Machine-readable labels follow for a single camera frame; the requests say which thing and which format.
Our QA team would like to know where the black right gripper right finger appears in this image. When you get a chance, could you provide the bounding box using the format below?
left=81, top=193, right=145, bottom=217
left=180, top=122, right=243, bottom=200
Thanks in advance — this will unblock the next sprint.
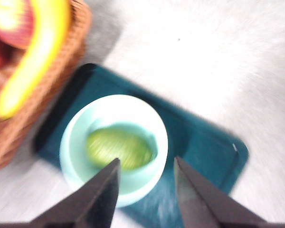
left=173, top=155, right=285, bottom=228

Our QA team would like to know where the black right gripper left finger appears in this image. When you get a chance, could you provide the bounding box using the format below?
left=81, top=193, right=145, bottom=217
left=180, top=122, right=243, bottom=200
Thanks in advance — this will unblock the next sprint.
left=0, top=157, right=122, bottom=228

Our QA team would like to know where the teal ceramic bowl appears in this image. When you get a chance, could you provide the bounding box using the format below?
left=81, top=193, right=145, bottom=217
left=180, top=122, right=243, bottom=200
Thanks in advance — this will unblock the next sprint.
left=59, top=94, right=169, bottom=209

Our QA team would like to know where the green avocado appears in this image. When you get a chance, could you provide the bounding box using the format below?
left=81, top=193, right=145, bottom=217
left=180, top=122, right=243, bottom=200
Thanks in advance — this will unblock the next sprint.
left=86, top=127, right=155, bottom=172

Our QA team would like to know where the dark rectangular tray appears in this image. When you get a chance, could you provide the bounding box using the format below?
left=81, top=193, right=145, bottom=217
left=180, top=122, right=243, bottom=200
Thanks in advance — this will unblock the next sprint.
left=33, top=63, right=250, bottom=228

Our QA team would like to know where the brown wicker basket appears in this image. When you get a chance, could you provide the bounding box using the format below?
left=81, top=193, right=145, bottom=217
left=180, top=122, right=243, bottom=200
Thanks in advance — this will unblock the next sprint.
left=0, top=0, right=94, bottom=175

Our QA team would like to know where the yellow banana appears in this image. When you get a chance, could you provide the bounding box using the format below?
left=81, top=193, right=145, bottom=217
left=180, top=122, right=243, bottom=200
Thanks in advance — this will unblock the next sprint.
left=0, top=0, right=71, bottom=121

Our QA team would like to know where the red and yellow apple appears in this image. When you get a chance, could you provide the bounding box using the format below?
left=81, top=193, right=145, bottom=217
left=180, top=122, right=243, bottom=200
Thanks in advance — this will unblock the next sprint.
left=0, top=0, right=37, bottom=50

